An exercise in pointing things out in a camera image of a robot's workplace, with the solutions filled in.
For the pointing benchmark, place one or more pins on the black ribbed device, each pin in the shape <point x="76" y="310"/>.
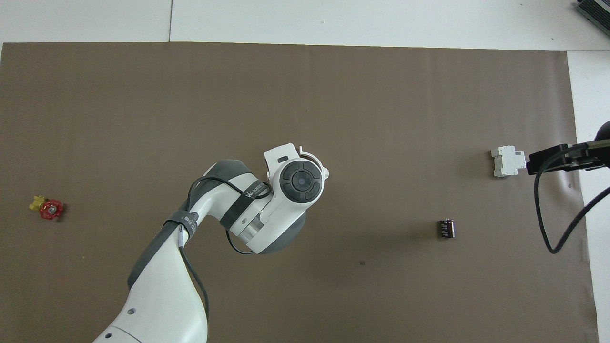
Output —
<point x="595" y="9"/>

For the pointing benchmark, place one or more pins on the brown paper table mat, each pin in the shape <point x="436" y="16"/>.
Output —
<point x="381" y="95"/>

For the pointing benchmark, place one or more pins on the black cylindrical capacitor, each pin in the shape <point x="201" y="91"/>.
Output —
<point x="446" y="228"/>

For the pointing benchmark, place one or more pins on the white circuit breaker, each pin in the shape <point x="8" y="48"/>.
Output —
<point x="507" y="162"/>

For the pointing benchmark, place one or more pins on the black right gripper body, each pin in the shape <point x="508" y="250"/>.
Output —
<point x="591" y="152"/>

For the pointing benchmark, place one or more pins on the red and yellow valve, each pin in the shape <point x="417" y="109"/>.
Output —
<point x="50" y="209"/>

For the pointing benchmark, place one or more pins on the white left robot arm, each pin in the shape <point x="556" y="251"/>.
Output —
<point x="162" y="300"/>

